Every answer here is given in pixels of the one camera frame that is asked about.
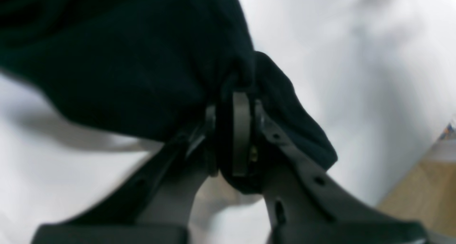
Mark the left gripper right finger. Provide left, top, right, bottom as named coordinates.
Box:
left=232, top=92, right=429, bottom=244

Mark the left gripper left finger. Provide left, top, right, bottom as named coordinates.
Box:
left=32, top=105, right=217, bottom=244

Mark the black T-shirt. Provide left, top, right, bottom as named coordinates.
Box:
left=0, top=0, right=338, bottom=194

